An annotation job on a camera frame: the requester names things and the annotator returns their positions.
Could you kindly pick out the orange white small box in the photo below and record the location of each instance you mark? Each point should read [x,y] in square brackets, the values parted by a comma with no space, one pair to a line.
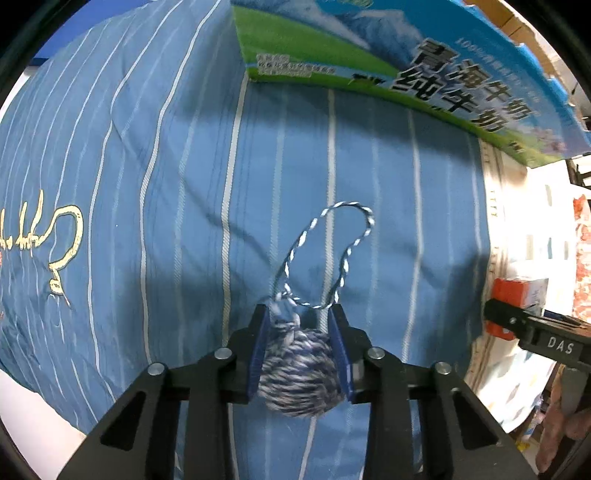
[526,294]

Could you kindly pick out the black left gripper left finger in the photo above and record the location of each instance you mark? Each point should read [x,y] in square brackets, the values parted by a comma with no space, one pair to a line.
[248,346]

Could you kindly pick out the blue white yarn ball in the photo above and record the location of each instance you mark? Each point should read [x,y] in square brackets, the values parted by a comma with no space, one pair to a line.
[300,376]

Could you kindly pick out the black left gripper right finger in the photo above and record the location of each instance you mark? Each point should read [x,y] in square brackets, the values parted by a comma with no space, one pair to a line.
[349,347]

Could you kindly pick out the blue striped pillow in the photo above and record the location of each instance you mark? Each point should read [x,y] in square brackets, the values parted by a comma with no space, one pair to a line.
[150,192]

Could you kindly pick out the milk carton cardboard box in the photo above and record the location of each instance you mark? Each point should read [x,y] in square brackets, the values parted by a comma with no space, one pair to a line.
[445,58]

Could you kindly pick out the white patterned bedsheet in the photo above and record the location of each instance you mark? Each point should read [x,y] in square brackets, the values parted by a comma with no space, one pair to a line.
[531,268]

